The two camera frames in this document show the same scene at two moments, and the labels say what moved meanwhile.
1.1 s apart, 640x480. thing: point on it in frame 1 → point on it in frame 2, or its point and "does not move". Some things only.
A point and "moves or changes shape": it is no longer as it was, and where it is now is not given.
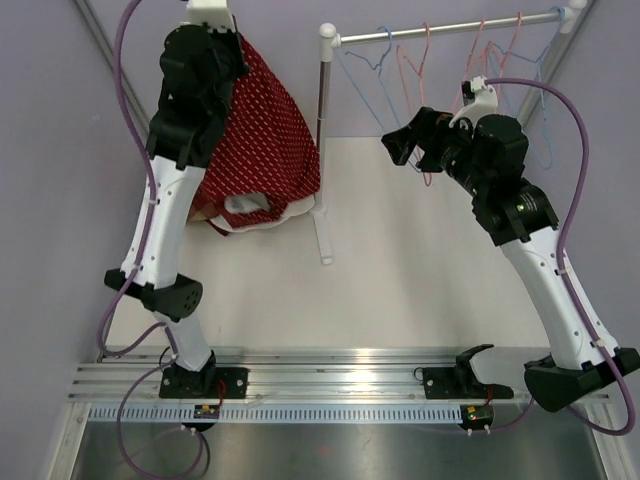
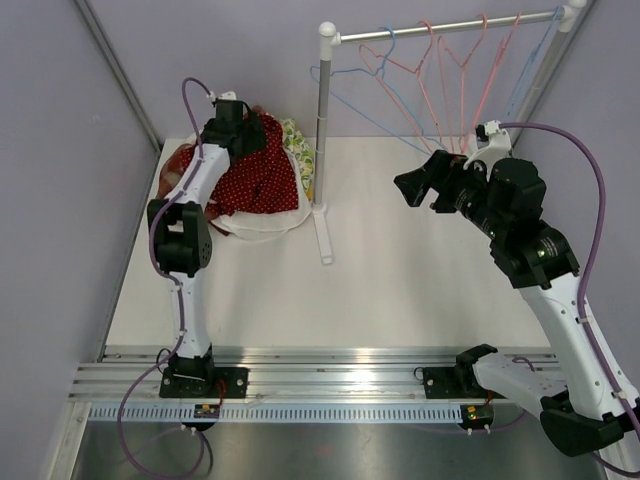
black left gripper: [231, 39] → [253, 140]
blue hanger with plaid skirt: [377, 66] → [378, 71]
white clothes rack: [329, 39] does not move
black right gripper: [431, 128] → [447, 171]
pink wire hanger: [506, 53] moves or changes shape
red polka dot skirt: [268, 149] moves or changes shape
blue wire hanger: [540, 78] → [532, 67]
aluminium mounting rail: [303, 374] does not move
